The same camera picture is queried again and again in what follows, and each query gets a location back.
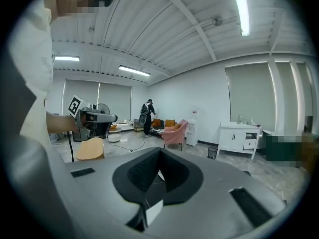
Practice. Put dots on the black white striped sofa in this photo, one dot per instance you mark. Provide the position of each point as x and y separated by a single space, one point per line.
155 131

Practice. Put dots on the wide grey window blind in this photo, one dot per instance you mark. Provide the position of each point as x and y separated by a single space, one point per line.
249 96

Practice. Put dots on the narrow grey window blind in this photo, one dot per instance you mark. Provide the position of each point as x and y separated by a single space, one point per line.
286 96

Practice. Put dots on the orange cushion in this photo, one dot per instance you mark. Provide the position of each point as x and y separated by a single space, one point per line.
170 123
156 122

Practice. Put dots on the pink chair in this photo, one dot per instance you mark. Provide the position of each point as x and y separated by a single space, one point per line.
174 133

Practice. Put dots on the chrome faucet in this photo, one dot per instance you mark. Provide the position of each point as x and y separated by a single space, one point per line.
239 119

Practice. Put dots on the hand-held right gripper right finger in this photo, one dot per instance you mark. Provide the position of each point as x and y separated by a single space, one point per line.
211 220

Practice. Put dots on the white vanity cabinet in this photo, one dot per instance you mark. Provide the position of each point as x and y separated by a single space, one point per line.
231 138

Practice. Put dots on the long ceiling tube light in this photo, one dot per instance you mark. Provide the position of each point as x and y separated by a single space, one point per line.
240 9

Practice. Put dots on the person's left forearm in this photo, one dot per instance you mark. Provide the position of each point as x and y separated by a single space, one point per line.
59 123

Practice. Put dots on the person's cream t-shirt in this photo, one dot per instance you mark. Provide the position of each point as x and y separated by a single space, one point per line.
32 58

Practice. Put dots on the white water dispenser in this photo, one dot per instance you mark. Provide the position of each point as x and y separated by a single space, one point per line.
193 133

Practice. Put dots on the ceiling smoke detector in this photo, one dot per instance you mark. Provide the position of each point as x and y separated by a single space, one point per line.
218 21

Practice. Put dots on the black standing fan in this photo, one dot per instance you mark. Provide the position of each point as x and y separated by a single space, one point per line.
103 108

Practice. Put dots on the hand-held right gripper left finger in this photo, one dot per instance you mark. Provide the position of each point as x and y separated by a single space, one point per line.
99 195

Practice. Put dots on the wooden stool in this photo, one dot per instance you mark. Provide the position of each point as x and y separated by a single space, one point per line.
89 149

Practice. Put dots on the black mesh trash bin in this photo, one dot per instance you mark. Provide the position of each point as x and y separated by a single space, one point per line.
212 153

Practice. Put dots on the round white coffee table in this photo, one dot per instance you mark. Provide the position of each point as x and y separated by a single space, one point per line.
115 138

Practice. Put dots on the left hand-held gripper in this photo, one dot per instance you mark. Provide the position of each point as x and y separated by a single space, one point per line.
74 106

